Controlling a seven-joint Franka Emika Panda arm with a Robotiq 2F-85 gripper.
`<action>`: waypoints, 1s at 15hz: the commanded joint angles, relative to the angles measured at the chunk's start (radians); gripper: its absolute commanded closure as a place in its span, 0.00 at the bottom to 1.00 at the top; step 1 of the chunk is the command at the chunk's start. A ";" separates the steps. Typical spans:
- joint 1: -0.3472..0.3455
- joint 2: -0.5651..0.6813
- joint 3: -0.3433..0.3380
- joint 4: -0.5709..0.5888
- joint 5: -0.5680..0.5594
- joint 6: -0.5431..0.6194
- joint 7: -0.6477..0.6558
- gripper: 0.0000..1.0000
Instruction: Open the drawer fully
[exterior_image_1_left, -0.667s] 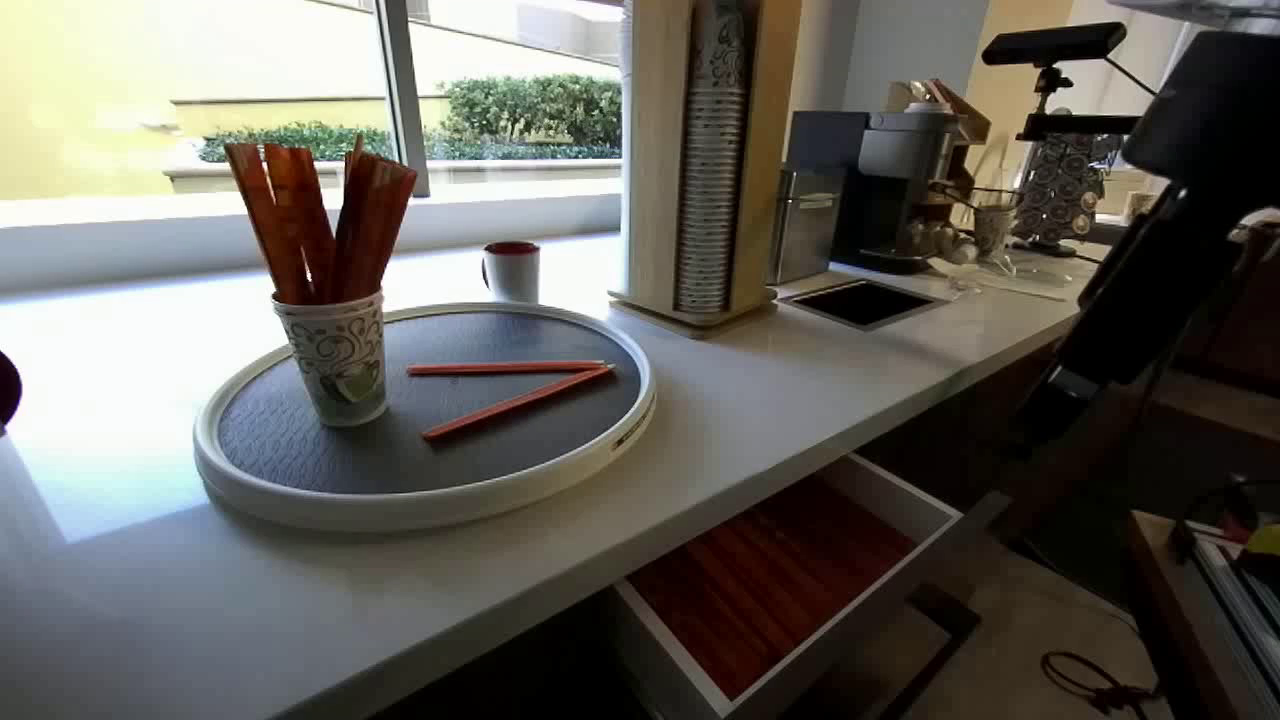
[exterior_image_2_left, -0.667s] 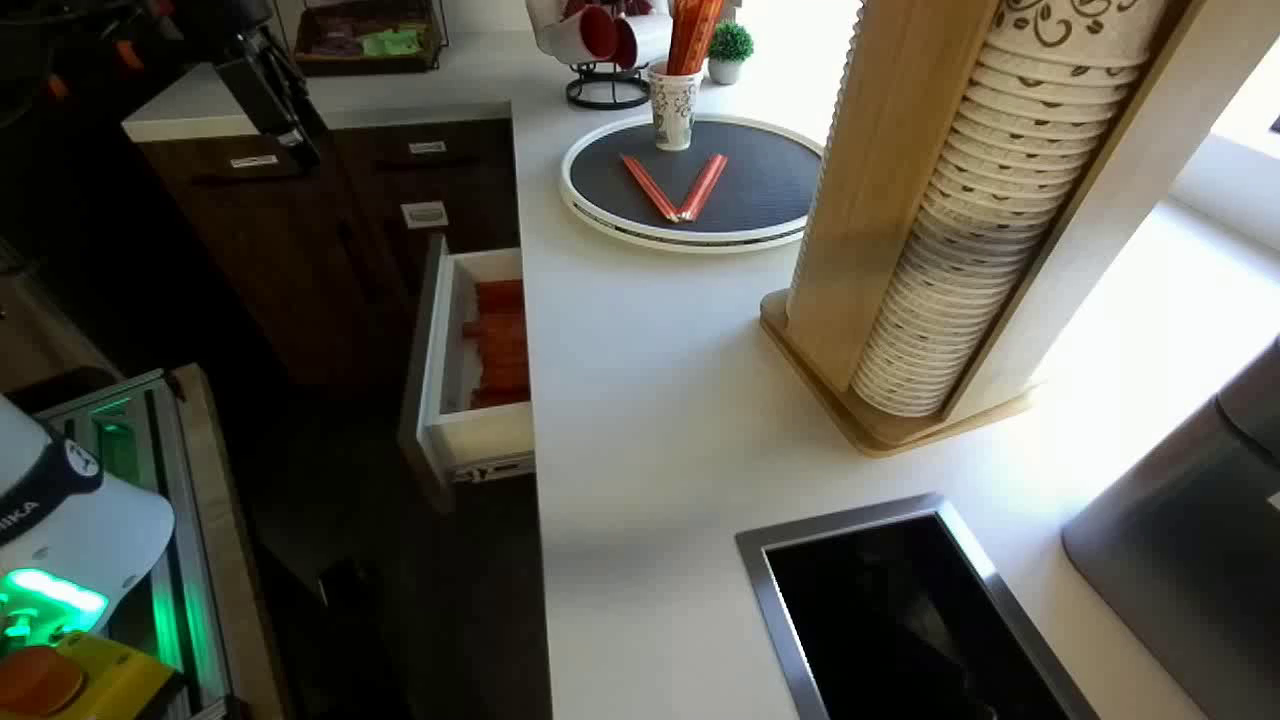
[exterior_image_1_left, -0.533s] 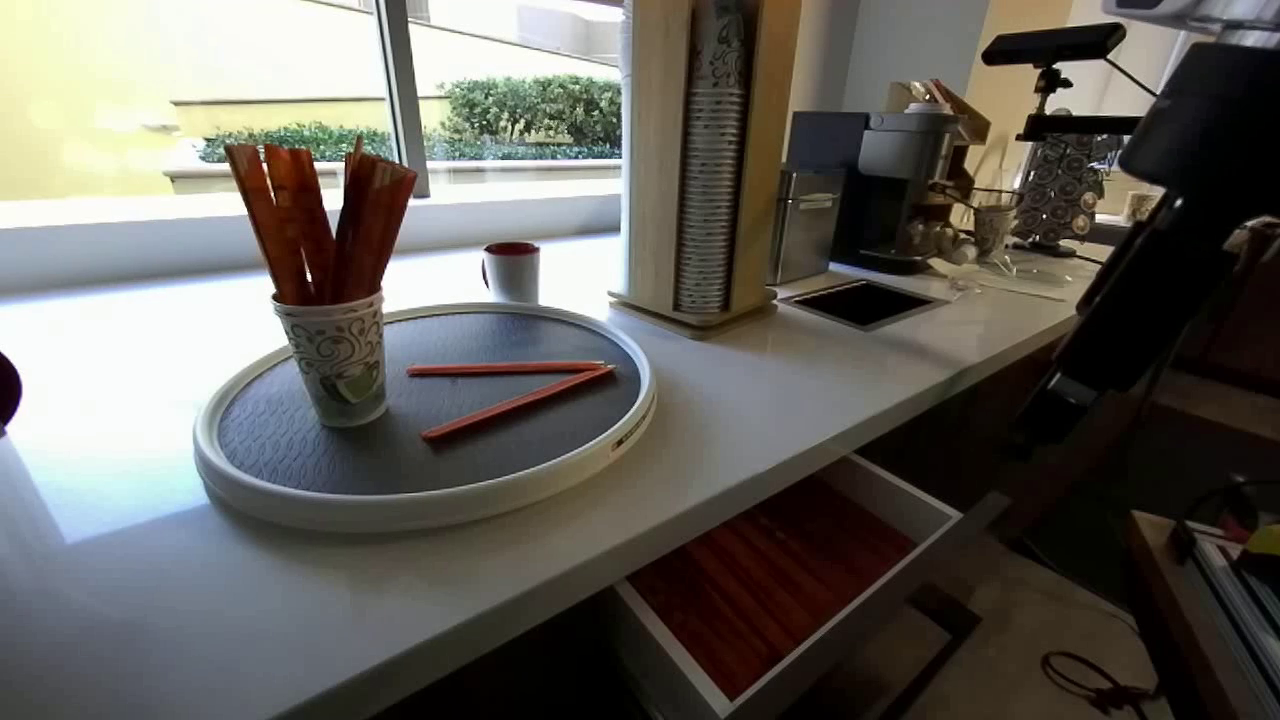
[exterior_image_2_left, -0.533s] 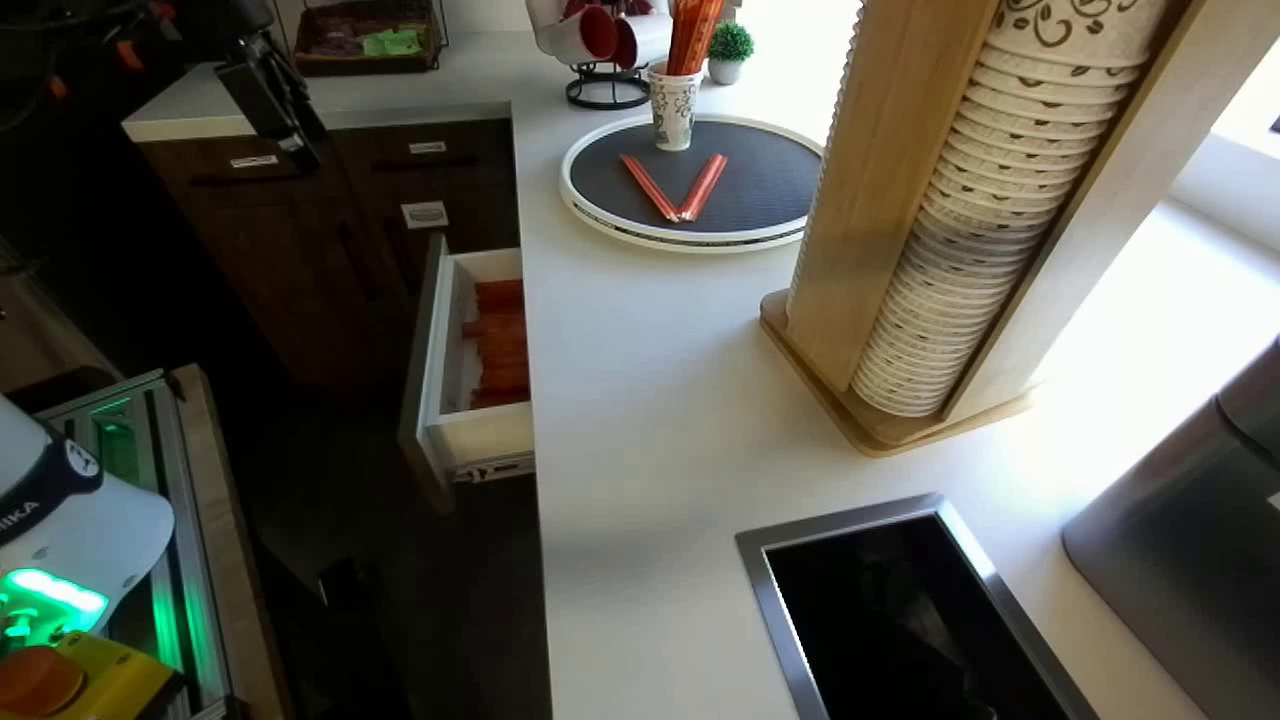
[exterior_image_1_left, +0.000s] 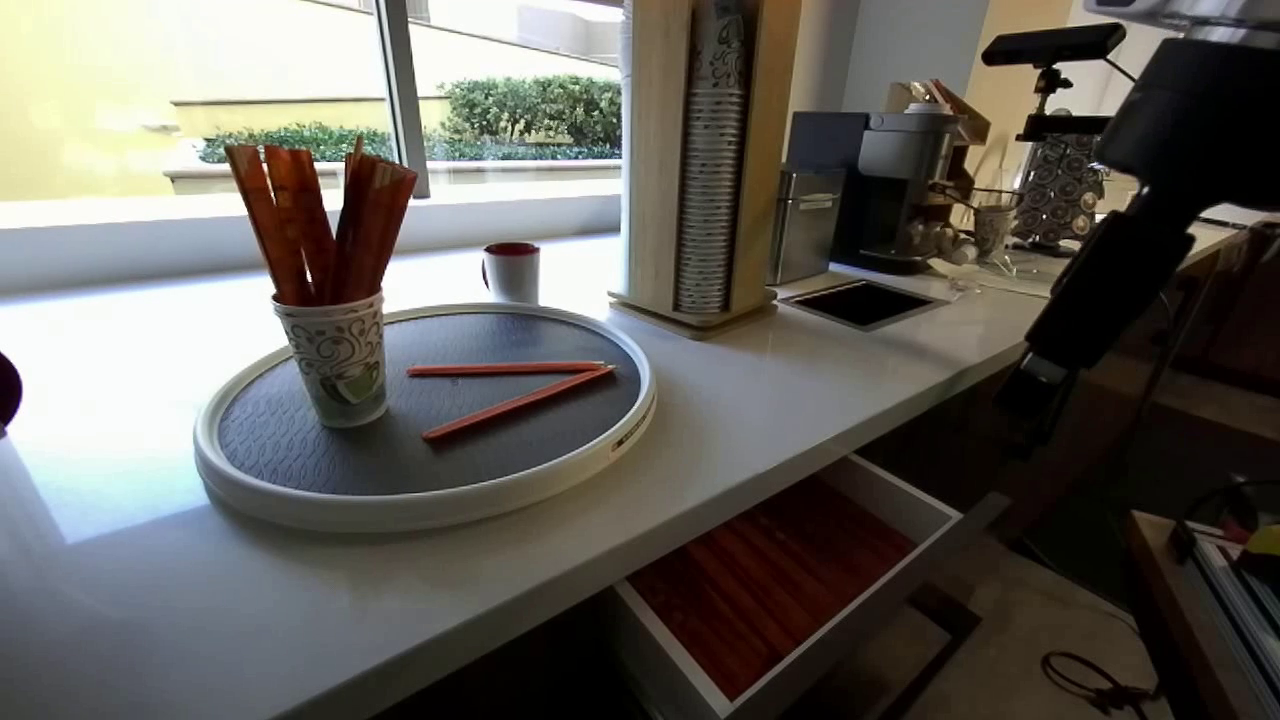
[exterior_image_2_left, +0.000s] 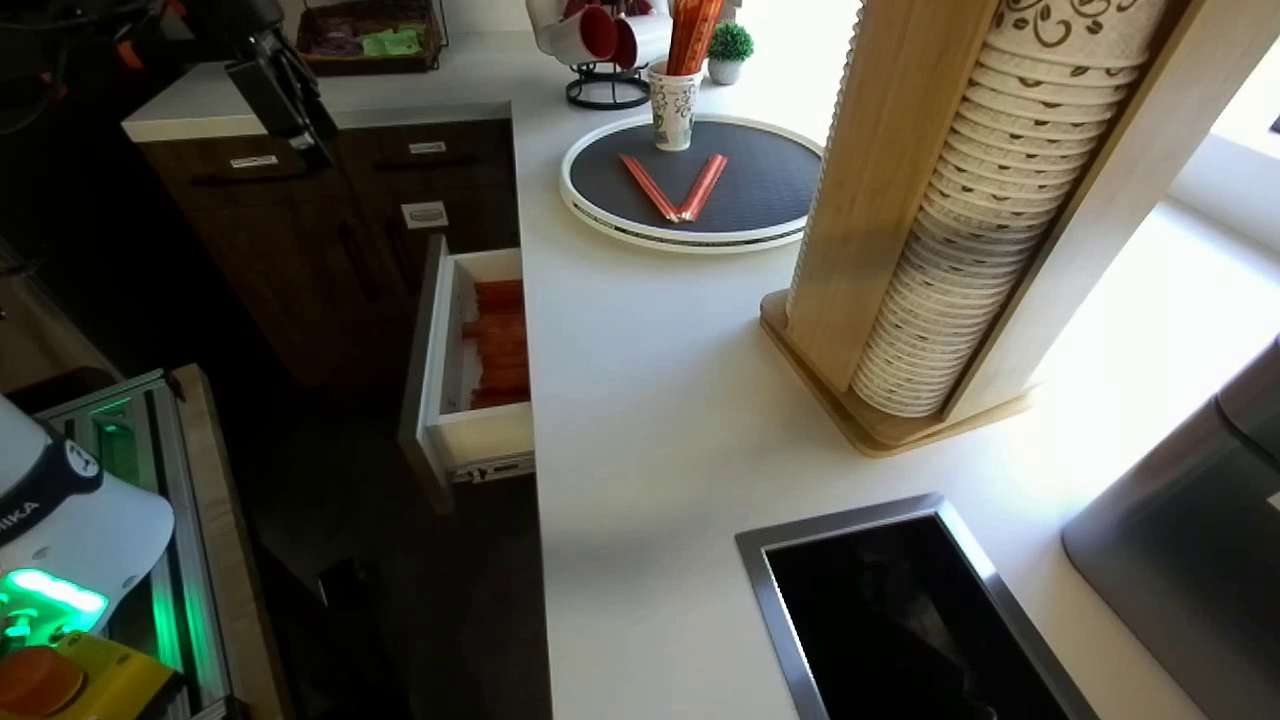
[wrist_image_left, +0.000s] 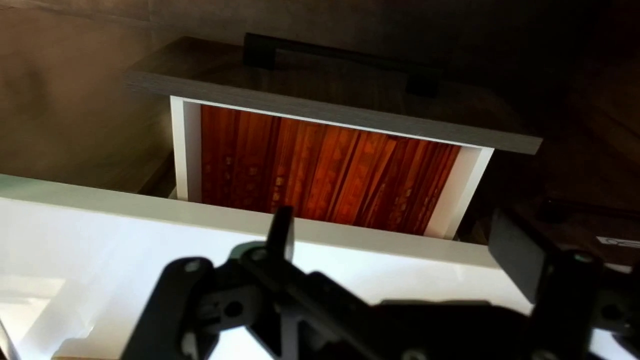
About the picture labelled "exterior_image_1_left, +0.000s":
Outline silver metal box appliance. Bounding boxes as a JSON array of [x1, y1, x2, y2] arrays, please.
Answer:
[[768, 106, 873, 286]]

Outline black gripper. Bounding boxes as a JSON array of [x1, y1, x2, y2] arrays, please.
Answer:
[[997, 348, 1073, 453]]

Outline grey window frame post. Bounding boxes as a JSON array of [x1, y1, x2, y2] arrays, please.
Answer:
[[370, 0, 438, 203]]

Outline tall white cup dispenser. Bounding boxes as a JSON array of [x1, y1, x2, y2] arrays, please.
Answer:
[[610, 0, 807, 337]]

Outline dark round object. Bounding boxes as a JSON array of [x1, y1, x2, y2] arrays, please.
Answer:
[[0, 348, 28, 438]]

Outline clear glass jar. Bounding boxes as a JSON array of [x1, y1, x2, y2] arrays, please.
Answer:
[[969, 183, 1024, 263]]

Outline orange stick packet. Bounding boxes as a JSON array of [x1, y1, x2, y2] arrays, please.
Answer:
[[349, 156, 423, 302], [405, 357, 618, 382], [262, 141, 340, 306], [418, 360, 624, 448], [330, 145, 387, 302]]

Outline white drawer dark wood front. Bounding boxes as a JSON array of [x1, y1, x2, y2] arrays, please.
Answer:
[[610, 453, 1015, 720]]

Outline wooden side table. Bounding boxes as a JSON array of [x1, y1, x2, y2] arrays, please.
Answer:
[[1120, 499, 1280, 720]]

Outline black floor cable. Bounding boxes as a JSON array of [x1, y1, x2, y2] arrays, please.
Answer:
[[1036, 645, 1170, 720]]

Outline patterned paper cup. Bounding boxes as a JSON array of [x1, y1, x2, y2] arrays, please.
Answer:
[[270, 286, 392, 432]]

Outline white mug red inside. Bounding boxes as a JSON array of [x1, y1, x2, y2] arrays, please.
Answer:
[[477, 237, 548, 306]]

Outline black square inset tray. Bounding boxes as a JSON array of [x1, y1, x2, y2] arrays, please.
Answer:
[[792, 277, 940, 337]]

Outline red sticks in cup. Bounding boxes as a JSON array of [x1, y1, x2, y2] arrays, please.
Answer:
[[219, 141, 313, 306]]

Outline round white tray grey mat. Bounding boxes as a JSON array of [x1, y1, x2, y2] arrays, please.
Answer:
[[192, 300, 661, 540]]

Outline black coffee machine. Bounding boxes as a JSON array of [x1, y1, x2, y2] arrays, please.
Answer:
[[833, 110, 969, 280]]

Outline green hedge outside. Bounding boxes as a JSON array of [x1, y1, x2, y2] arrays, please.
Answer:
[[197, 73, 628, 166]]

